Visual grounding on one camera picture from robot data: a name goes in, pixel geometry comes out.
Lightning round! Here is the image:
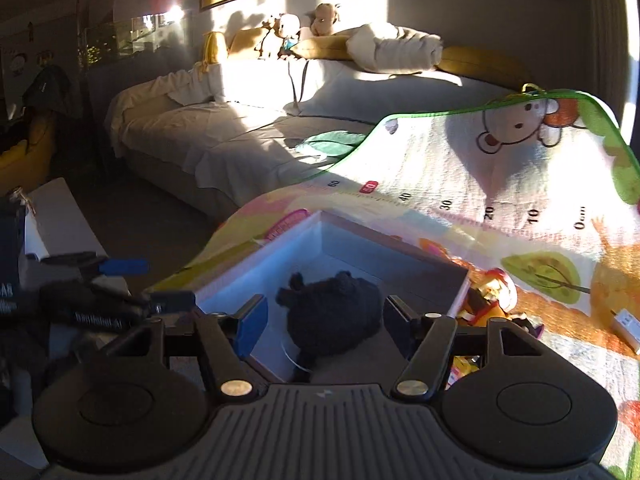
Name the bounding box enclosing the white doll plush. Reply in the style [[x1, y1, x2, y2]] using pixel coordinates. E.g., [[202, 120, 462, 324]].
[[275, 12, 302, 58]]

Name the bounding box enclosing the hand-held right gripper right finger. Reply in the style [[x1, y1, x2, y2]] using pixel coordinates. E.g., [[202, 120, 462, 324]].
[[383, 294, 546, 403]]

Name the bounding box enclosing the white cardboard box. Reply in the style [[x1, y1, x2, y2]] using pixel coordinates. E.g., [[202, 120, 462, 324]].
[[22, 177, 131, 291]]

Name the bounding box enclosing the red yellow toy figure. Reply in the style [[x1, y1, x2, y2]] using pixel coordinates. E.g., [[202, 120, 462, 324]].
[[452, 266, 518, 323]]

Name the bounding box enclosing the folded white blanket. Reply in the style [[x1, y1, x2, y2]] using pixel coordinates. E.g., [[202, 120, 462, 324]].
[[346, 22, 445, 75]]

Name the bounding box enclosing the green leaf cushion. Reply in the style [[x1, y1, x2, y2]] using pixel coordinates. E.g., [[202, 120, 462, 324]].
[[295, 130, 373, 158]]

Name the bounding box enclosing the long yellow cushion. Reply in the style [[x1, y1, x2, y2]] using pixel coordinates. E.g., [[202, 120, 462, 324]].
[[437, 46, 531, 91]]

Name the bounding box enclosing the white pillow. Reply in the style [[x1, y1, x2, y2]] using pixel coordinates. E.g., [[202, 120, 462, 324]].
[[284, 60, 386, 123]]

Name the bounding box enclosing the dark hanging jacket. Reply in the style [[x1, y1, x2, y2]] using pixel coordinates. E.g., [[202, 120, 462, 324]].
[[25, 65, 71, 116]]

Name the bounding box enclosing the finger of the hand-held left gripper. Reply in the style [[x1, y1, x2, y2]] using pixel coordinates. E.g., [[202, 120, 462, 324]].
[[40, 282, 197, 328], [37, 252, 151, 277]]

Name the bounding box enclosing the glass tank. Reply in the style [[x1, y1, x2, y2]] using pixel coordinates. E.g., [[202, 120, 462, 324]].
[[77, 10, 193, 68]]

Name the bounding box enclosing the cartoon printed play mat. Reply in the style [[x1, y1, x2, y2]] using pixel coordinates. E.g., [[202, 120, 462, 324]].
[[145, 87, 640, 480]]

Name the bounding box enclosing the small white box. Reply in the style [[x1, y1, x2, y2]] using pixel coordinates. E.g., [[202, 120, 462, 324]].
[[611, 310, 640, 356]]

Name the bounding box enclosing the yellow armchair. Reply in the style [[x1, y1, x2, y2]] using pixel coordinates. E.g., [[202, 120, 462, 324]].
[[0, 115, 56, 193]]

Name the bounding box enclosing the tan plush toy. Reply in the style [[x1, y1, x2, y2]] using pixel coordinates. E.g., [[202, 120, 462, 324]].
[[310, 2, 344, 37]]

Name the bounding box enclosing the yellow banana plush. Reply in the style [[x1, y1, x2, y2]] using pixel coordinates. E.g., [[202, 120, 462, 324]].
[[195, 31, 229, 78]]

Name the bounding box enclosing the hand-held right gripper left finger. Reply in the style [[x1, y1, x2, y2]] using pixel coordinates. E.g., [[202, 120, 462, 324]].
[[107, 294, 271, 403]]

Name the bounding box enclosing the brown plush toy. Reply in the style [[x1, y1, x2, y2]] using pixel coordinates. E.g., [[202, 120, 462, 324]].
[[255, 15, 281, 59]]

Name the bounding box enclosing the white storage box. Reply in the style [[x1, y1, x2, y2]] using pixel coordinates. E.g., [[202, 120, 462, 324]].
[[192, 210, 471, 386]]

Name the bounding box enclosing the black plush toy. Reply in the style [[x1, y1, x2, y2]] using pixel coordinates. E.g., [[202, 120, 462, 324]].
[[276, 270, 388, 376]]

